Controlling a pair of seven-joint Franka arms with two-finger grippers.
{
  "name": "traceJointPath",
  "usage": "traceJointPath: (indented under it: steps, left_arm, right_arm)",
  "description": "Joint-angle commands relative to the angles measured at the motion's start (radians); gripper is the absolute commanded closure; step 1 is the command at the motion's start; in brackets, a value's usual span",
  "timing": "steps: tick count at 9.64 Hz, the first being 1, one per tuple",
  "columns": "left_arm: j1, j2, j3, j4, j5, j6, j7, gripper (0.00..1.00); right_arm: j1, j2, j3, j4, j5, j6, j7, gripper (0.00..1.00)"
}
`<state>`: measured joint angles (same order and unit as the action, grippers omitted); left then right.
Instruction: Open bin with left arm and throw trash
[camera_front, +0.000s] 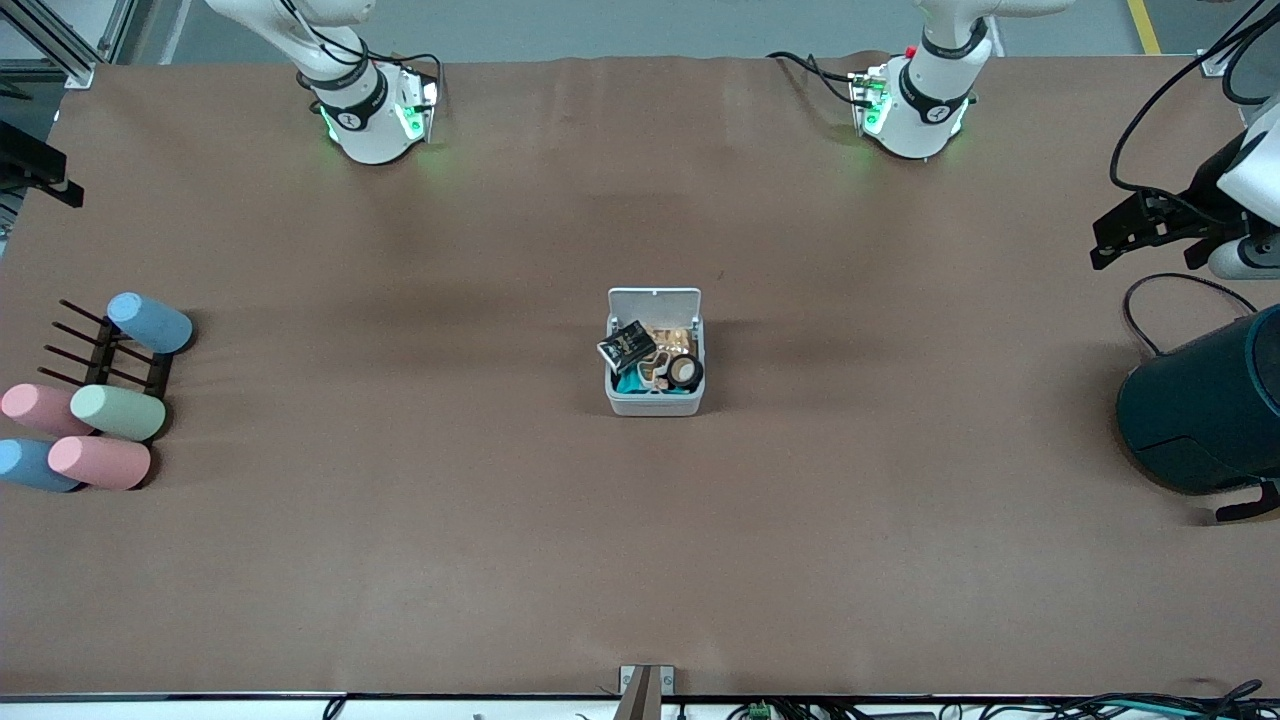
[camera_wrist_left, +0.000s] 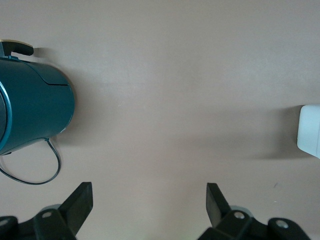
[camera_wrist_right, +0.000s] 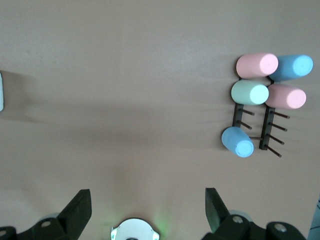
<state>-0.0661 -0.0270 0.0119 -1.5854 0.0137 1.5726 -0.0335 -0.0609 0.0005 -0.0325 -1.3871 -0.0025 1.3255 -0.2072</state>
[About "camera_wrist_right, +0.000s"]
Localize brown table cover mat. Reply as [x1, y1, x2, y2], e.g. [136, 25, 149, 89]
[0, 0, 320, 240]

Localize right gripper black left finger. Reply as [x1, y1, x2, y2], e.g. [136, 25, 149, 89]
[32, 189, 92, 240]

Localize pink cup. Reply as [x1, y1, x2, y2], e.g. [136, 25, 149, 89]
[264, 83, 307, 110]
[236, 52, 279, 79]

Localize dark peg cup rack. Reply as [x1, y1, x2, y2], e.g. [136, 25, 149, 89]
[231, 74, 291, 158]

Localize white square lidded bin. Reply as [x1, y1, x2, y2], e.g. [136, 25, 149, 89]
[0, 71, 5, 112]

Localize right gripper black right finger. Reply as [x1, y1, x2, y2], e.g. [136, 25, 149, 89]
[201, 187, 267, 240]

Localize blue cup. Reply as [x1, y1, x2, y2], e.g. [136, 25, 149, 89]
[221, 126, 255, 159]
[269, 54, 314, 83]

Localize green cup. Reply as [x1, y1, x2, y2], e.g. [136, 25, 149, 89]
[230, 79, 270, 106]

